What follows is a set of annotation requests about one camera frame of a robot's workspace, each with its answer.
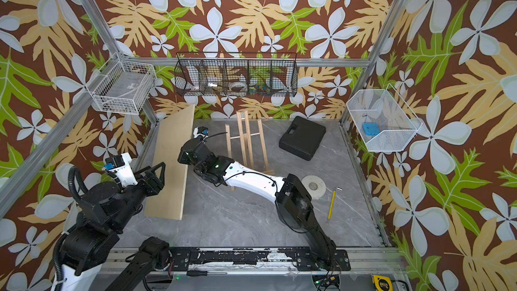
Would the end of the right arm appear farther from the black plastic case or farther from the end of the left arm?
the black plastic case

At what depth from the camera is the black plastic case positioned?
1.03 m

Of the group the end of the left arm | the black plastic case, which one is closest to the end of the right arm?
the end of the left arm
